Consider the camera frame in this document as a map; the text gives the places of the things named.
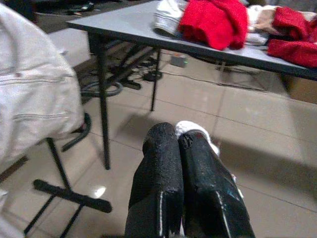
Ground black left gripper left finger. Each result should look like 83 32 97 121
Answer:
124 122 185 238

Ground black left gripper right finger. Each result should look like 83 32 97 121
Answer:
177 130 256 238

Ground red knitted garment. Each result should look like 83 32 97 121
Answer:
266 6 317 68
178 0 250 50

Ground white fuzzy cloth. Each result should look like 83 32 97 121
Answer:
174 120 221 157

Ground black clothes rack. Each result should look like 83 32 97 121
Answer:
23 137 113 238

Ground grey power box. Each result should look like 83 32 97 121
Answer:
170 53 188 68

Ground brown cardboard box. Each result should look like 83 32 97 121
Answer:
282 74 317 104

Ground light folding table black legs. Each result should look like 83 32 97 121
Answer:
66 0 317 172

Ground white knitted garment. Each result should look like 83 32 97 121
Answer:
153 0 190 37

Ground white stitched hanging jacket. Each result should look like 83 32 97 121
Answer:
0 2 85 238

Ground tan beige garment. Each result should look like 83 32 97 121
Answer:
247 4 282 35

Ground grey vacuum hose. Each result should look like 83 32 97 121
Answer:
80 80 124 98

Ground black floor cable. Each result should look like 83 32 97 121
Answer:
142 69 265 92

